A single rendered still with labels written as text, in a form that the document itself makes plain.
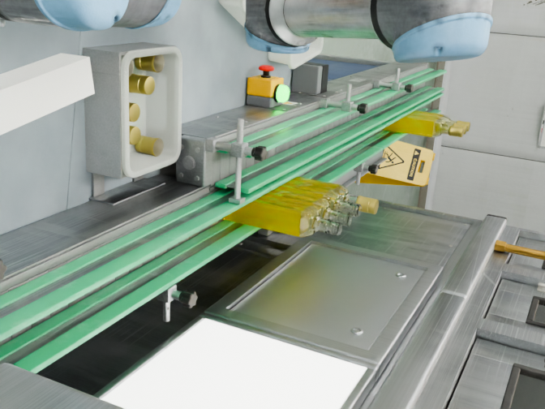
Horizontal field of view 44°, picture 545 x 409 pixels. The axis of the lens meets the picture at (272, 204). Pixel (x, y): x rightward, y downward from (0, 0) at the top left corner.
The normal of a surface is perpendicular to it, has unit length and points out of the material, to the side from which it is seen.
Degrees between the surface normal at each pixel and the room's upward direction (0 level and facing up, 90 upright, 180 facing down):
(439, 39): 77
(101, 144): 90
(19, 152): 0
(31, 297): 90
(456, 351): 90
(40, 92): 0
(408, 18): 120
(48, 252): 90
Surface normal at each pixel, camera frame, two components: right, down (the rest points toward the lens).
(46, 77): 0.90, 0.19
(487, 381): 0.06, -0.94
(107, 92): -0.44, 0.26
